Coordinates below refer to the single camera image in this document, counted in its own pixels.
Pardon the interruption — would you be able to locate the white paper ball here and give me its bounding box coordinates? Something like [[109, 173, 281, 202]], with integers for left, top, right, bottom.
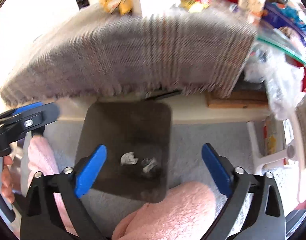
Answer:
[[120, 152, 138, 165]]

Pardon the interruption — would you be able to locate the black trash bin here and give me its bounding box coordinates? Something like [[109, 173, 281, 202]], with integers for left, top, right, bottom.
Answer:
[[76, 101, 171, 203]]

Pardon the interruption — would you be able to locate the person's left hand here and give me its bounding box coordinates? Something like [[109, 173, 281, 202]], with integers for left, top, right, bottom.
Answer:
[[1, 155, 15, 204]]

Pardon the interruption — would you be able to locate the grey plaid tablecloth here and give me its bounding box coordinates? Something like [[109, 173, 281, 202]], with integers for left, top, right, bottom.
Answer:
[[0, 5, 257, 106]]

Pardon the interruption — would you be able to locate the clear plastic bag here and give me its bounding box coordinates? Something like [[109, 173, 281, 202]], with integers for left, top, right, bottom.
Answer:
[[244, 26, 306, 120]]

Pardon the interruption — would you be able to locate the blue cookie tin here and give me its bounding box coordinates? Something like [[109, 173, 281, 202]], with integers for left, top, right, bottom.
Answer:
[[262, 2, 306, 47]]

